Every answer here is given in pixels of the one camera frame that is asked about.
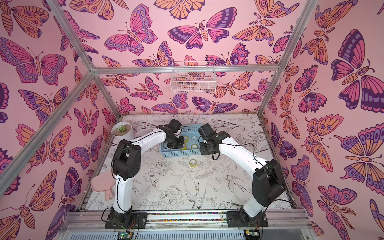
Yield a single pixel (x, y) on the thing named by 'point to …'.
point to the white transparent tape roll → (194, 138)
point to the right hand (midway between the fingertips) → (203, 150)
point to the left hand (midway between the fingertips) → (184, 145)
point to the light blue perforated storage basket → (192, 143)
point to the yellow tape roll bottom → (185, 148)
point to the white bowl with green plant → (122, 130)
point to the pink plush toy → (105, 181)
